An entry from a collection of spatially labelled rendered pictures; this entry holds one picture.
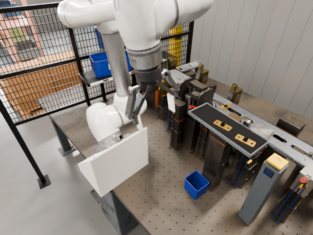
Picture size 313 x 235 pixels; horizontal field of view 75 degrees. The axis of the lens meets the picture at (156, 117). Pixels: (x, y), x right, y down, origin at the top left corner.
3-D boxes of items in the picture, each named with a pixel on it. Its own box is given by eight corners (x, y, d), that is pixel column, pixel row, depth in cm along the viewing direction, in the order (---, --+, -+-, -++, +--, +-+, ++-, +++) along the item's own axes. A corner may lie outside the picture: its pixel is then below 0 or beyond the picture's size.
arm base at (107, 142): (110, 147, 113) (105, 138, 112) (96, 153, 130) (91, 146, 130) (134, 133, 124) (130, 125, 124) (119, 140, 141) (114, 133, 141)
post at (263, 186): (256, 218, 109) (290, 165, 82) (248, 227, 105) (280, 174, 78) (244, 207, 114) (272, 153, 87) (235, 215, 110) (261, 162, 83)
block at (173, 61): (175, 93, 209) (177, 58, 186) (168, 95, 205) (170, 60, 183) (170, 89, 214) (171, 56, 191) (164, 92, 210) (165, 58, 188)
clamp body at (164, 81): (168, 117, 178) (170, 80, 156) (159, 121, 173) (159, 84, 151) (163, 113, 182) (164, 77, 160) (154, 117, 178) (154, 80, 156)
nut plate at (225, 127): (232, 127, 96) (233, 126, 96) (228, 131, 94) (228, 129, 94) (216, 120, 101) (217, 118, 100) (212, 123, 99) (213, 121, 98)
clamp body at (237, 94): (234, 125, 170) (246, 88, 148) (225, 130, 164) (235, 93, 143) (228, 120, 174) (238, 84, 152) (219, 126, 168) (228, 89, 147)
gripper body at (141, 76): (151, 53, 60) (155, 80, 66) (126, 65, 57) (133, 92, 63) (167, 61, 55) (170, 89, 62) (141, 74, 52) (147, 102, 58)
